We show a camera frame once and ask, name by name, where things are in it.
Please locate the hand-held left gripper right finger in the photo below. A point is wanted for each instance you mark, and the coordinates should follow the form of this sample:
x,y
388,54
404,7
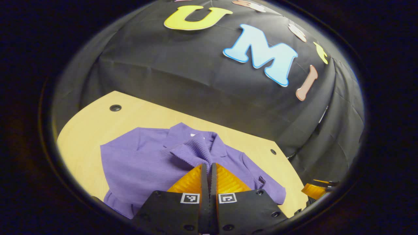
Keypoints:
x,y
214,209

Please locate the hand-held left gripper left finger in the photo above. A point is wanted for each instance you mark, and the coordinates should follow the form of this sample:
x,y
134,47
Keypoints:
x,y
204,209

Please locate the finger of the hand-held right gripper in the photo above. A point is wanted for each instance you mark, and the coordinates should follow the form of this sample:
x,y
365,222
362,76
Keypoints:
x,y
313,191
326,182

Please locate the purple knit shirt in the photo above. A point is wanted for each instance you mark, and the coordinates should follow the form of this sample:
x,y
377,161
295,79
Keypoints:
x,y
147,163

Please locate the black backdrop cloth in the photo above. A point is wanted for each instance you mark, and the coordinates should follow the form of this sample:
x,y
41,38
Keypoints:
x,y
179,71

